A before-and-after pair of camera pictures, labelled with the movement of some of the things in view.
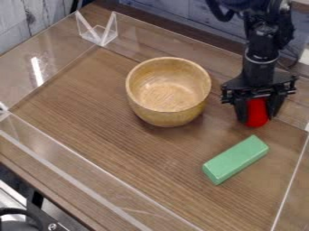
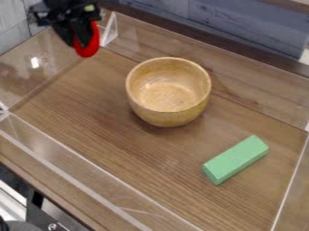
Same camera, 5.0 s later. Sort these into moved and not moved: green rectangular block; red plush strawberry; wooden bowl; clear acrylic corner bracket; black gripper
Moved: red plush strawberry; black gripper
Not moved: clear acrylic corner bracket; wooden bowl; green rectangular block
